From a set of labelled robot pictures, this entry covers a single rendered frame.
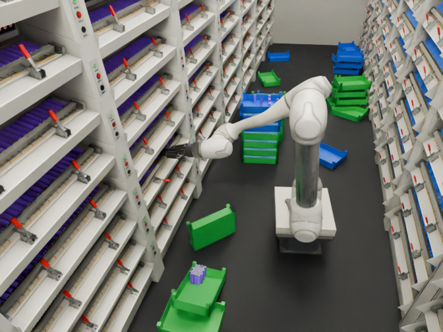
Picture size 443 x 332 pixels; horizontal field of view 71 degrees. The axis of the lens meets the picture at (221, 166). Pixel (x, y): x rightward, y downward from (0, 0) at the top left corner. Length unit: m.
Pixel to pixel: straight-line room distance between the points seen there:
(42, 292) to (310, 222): 1.11
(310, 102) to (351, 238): 1.19
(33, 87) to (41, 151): 0.19
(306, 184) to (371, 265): 0.83
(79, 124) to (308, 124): 0.79
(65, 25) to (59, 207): 0.56
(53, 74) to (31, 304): 0.70
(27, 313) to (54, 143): 0.52
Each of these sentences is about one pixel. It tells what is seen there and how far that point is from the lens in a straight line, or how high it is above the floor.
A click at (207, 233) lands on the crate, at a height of 0.11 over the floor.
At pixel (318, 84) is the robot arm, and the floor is 1.09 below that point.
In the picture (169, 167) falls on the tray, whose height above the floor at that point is 0.54.
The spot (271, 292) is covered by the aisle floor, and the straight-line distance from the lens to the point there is 1.88.
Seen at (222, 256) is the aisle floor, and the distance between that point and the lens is 2.00.
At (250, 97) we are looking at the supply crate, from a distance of 2.52.
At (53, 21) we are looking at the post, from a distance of 1.14.
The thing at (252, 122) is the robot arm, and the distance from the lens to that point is 1.53.
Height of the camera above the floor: 1.64
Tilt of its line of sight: 39 degrees down
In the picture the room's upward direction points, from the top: 4 degrees counter-clockwise
